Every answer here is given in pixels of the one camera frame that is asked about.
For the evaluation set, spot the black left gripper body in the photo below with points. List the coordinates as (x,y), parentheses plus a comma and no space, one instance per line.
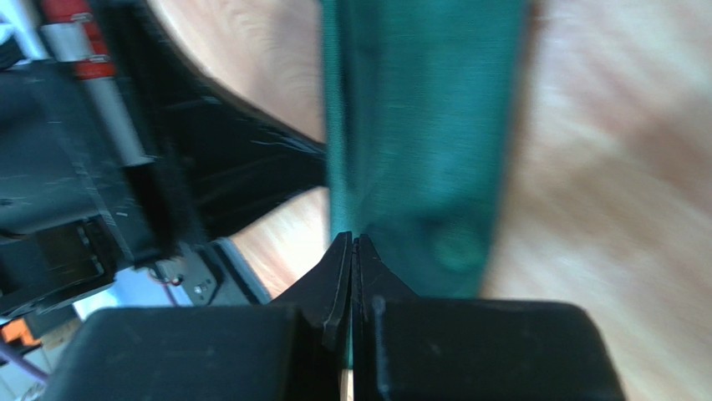
(77,175)

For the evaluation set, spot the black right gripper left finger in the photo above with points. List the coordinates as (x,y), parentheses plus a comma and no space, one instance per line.
(289,349)

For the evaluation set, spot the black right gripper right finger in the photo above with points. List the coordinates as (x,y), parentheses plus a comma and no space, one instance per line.
(408,347)

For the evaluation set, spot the dark green cloth napkin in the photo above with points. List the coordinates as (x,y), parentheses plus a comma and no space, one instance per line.
(419,98)

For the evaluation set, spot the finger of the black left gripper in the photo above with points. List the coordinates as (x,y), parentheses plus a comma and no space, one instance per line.
(221,163)

